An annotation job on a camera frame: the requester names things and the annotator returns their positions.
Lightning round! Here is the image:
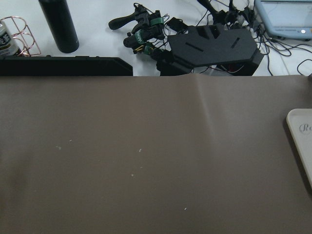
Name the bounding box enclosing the black teleoperation device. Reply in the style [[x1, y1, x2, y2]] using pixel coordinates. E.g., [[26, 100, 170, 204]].
[[108, 0, 264, 76]]

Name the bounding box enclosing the black keyboard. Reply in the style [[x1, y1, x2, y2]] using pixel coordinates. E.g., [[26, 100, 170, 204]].
[[0, 56, 133, 76]]

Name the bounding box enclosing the cream rabbit tray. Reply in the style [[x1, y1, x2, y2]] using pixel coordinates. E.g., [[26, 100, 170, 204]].
[[286, 109, 312, 186]]

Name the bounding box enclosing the black thermos bottle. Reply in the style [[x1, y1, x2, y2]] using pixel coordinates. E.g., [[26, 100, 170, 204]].
[[39, 0, 79, 53]]

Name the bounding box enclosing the white labelled jar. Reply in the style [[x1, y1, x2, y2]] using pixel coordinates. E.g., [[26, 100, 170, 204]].
[[0, 21, 21, 56]]

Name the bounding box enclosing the light blue monitor device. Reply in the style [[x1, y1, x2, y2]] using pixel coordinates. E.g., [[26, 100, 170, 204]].
[[254, 0, 312, 40]]

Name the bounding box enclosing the copper wire rack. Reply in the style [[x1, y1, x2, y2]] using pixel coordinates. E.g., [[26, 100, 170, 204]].
[[0, 16, 41, 57]]

